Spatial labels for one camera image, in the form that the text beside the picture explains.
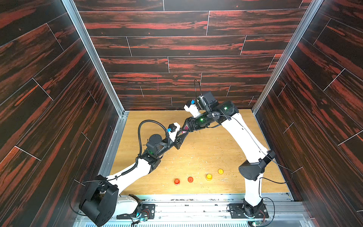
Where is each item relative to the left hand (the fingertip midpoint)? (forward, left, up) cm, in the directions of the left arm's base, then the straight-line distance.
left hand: (186, 131), depth 74 cm
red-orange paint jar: (-18, +5, -27) cm, 33 cm away
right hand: (+2, -1, +2) cm, 3 cm away
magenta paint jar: (-2, +1, +1) cm, 3 cm away
